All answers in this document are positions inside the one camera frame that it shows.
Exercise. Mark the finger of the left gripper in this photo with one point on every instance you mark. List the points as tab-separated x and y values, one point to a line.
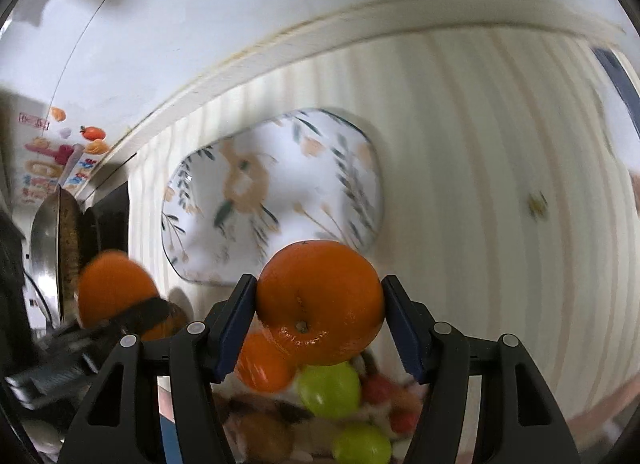
136	320

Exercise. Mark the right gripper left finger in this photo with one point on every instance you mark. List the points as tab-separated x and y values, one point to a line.
119	419

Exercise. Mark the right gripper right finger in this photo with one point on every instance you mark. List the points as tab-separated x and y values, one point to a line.
519	420

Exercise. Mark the large orange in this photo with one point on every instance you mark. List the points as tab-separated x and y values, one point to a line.
110	284
320	301

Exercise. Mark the small tangerine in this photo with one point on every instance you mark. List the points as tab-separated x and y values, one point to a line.
262	366

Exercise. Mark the green apple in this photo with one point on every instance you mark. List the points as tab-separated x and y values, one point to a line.
330	392
361	443

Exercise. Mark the steel wok lid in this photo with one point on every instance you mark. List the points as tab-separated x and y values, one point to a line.
55	254

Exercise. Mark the floral oval plate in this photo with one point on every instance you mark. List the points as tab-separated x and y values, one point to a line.
235	202

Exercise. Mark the dark blue smartphone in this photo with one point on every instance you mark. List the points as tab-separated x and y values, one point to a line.
621	81

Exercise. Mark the colourful wall sticker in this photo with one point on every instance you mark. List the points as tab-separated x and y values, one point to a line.
54	153

